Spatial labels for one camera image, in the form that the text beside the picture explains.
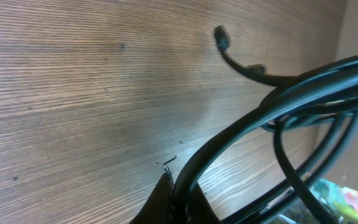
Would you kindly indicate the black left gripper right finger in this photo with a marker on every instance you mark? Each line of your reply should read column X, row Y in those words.
column 198, row 209

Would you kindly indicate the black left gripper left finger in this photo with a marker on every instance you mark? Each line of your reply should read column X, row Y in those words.
column 157, row 208

